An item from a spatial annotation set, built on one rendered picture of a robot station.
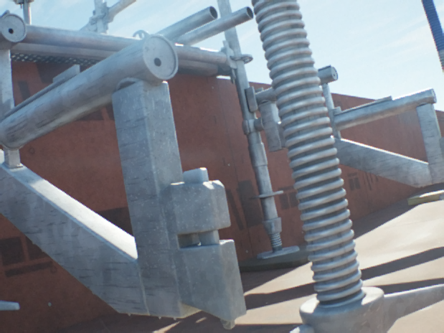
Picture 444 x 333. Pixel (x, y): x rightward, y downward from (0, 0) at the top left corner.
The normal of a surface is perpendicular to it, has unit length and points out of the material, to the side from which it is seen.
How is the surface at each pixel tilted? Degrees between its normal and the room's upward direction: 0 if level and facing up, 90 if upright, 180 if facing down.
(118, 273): 90
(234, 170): 90
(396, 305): 90
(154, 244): 90
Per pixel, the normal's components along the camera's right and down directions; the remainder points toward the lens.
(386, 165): -0.61, 0.07
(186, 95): 0.76, -0.21
